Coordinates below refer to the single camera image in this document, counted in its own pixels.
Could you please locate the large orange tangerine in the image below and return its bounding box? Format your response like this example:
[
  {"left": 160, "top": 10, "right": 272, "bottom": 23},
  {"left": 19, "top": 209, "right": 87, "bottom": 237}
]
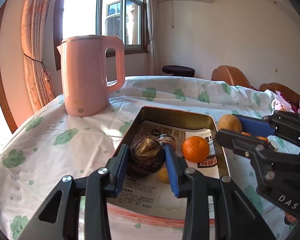
[{"left": 181, "top": 136, "right": 210, "bottom": 163}]

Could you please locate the brown mangosteen-like fruit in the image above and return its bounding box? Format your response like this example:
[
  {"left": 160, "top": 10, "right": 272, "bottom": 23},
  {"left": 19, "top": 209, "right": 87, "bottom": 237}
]
[{"left": 157, "top": 134, "right": 176, "bottom": 152}]

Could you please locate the cork-topped brown jar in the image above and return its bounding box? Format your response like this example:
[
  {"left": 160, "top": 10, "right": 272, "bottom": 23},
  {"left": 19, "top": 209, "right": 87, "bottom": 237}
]
[{"left": 269, "top": 140, "right": 279, "bottom": 152}]

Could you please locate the small yellow-brown longan fruit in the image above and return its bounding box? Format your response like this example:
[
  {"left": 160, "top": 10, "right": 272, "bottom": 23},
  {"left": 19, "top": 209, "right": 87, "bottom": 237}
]
[{"left": 157, "top": 166, "right": 170, "bottom": 184}]

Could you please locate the person's hand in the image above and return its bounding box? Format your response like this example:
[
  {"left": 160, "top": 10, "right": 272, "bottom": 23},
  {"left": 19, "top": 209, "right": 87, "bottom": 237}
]
[{"left": 284, "top": 212, "right": 298, "bottom": 226}]

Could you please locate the pink floral cushion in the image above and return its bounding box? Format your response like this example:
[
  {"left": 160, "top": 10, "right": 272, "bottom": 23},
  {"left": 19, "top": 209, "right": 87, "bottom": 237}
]
[{"left": 274, "top": 91, "right": 300, "bottom": 114}]

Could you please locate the pink cartoon cup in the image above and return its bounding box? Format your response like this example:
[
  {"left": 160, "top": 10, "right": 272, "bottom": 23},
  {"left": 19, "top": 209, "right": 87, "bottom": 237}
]
[{"left": 271, "top": 99, "right": 291, "bottom": 112}]

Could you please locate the brown leather sofa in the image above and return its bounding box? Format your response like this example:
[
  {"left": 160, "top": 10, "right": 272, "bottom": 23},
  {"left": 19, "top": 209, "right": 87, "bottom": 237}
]
[{"left": 259, "top": 82, "right": 300, "bottom": 112}]

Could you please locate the white cloud-print tablecloth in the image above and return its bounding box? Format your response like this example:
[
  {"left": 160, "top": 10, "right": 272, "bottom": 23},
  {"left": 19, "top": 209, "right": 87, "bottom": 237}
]
[{"left": 0, "top": 76, "right": 276, "bottom": 239}]

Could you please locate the brown leather armchair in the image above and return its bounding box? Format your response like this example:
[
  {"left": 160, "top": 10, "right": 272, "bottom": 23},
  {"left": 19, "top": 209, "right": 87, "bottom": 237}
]
[{"left": 211, "top": 65, "right": 253, "bottom": 89}]

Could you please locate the printed paper sheet in box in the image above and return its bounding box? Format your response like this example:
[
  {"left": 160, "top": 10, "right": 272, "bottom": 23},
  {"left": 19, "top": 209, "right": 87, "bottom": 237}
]
[{"left": 108, "top": 118, "right": 222, "bottom": 223}]

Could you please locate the pink rectangular tin box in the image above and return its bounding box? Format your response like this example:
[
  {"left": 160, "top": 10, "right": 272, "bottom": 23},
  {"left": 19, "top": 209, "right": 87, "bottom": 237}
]
[{"left": 108, "top": 106, "right": 228, "bottom": 228}]

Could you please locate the dark round stool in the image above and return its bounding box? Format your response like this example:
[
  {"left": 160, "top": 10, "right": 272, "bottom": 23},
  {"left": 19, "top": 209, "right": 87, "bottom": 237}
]
[{"left": 162, "top": 65, "right": 195, "bottom": 77}]

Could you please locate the pink electric kettle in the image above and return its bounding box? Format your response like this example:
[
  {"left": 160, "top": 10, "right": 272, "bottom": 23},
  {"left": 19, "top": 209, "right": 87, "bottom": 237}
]
[{"left": 57, "top": 35, "right": 125, "bottom": 117}]

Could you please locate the pink left curtain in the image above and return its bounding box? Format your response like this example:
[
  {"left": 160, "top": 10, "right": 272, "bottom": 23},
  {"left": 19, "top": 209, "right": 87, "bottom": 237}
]
[{"left": 21, "top": 0, "right": 57, "bottom": 112}]

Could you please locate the beige right curtain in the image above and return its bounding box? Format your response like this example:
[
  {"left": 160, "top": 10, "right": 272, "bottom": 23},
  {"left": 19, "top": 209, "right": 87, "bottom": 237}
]
[{"left": 146, "top": 0, "right": 158, "bottom": 75}]

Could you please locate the window with metal frame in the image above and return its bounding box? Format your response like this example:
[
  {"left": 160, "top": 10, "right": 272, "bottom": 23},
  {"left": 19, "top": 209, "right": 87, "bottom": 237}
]
[{"left": 53, "top": 0, "right": 150, "bottom": 71}]

